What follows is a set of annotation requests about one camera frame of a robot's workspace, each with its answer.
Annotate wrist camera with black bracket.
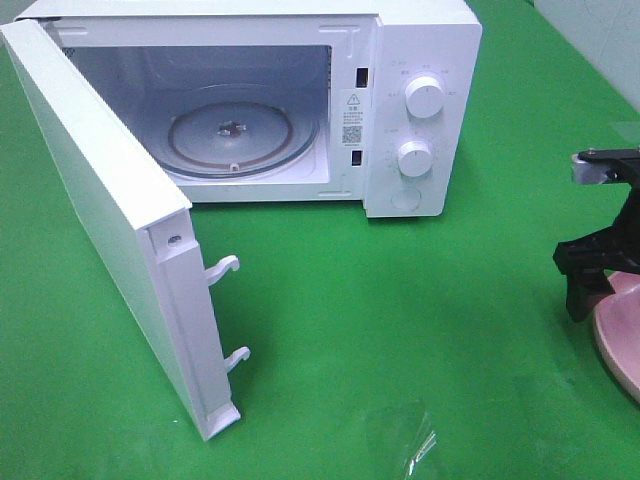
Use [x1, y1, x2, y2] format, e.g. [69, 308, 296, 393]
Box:
[571, 147, 639, 188]

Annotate pink round plate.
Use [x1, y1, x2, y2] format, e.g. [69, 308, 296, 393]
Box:
[594, 272, 639, 403]

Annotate white warning label sticker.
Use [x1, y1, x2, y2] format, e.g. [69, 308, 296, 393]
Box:
[338, 89, 368, 147]

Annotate upper white microwave knob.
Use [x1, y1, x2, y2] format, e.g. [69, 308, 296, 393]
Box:
[404, 75, 445, 119]

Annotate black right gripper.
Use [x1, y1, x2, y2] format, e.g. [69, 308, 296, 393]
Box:
[553, 180, 639, 322]

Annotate lower white microwave knob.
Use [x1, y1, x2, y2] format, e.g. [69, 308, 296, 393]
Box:
[397, 141, 434, 178]

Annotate glass microwave turntable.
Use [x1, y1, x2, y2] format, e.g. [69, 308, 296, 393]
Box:
[146, 84, 328, 180]

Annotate white microwave knob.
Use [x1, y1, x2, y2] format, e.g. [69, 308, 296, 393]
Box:
[397, 141, 434, 178]
[404, 75, 445, 119]

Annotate round microwave door button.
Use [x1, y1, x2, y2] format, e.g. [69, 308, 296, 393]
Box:
[391, 187, 422, 212]

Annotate white microwave oven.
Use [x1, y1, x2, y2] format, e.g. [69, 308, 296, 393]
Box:
[1, 1, 482, 218]

